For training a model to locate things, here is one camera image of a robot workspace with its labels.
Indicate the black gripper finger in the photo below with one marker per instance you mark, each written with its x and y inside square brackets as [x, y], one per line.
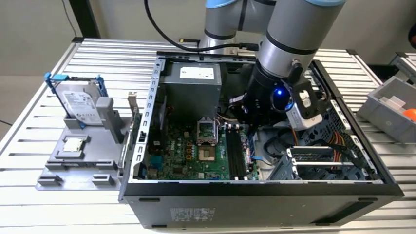
[238, 109]

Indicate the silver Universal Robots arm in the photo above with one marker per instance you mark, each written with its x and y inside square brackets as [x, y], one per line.
[293, 36]

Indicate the black RAM slot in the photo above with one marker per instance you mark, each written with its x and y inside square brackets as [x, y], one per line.
[233, 151]
[241, 151]

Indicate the grey power supply unit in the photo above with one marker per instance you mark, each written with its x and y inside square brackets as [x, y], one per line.
[191, 97]

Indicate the grey metal drive cage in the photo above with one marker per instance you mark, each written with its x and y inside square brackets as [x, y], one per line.
[315, 80]

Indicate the CPU socket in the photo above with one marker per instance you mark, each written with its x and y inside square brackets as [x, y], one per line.
[207, 154]

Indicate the silver disk bay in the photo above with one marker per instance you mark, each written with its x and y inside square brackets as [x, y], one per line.
[313, 148]

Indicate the green motherboard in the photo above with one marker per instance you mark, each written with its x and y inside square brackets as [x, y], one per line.
[175, 156]

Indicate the blue expansion slot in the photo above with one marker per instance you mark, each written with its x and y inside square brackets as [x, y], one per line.
[157, 162]

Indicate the yellow black plug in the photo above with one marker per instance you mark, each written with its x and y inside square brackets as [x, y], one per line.
[183, 40]

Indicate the grey plastic bin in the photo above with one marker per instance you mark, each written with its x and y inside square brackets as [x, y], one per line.
[387, 122]

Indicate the white block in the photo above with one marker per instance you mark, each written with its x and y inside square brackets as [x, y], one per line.
[395, 102]

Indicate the black open PC case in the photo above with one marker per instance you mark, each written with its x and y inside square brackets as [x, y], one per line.
[261, 209]

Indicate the orange ball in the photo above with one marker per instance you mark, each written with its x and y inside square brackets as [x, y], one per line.
[410, 114]

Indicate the grey parts rack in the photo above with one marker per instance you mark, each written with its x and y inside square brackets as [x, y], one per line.
[98, 151]

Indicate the silver hard disk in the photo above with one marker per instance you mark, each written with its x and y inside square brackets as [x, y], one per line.
[79, 104]

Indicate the silver CPU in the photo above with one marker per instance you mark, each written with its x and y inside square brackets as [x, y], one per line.
[74, 143]

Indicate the blue disk carrier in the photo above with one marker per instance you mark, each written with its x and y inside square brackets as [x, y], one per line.
[61, 77]

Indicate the silver camera with black bracket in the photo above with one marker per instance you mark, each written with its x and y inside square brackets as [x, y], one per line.
[306, 122]

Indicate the graphics card with metal bracket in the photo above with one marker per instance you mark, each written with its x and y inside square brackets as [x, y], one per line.
[135, 117]

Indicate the black frame post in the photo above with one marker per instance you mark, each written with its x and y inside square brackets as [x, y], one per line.
[86, 19]

